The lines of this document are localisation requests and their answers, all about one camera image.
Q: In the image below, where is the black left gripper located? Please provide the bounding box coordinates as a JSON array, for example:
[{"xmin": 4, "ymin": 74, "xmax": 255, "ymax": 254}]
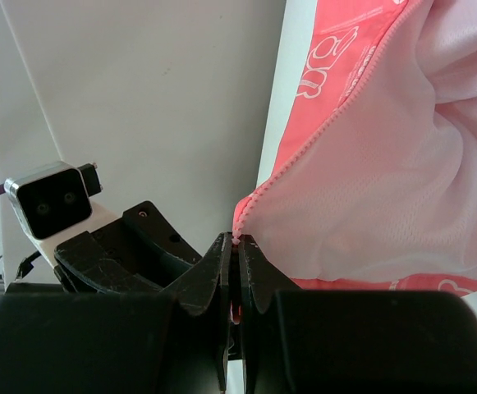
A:
[{"xmin": 7, "ymin": 201, "xmax": 201, "ymax": 293}]

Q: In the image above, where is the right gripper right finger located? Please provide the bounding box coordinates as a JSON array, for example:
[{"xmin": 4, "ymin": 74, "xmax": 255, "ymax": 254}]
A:
[{"xmin": 238, "ymin": 235, "xmax": 302, "ymax": 393}]

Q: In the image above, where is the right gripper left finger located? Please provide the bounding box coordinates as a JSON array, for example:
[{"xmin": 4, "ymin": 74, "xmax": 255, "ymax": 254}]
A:
[{"xmin": 159, "ymin": 232, "xmax": 232, "ymax": 393}]

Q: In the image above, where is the pink patterned jacket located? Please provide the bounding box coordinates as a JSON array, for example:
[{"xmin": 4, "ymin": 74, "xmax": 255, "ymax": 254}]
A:
[{"xmin": 232, "ymin": 1, "xmax": 477, "ymax": 296}]

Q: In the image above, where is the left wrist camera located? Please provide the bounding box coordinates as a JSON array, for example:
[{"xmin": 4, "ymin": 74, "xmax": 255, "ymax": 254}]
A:
[{"xmin": 3, "ymin": 160, "xmax": 121, "ymax": 268}]

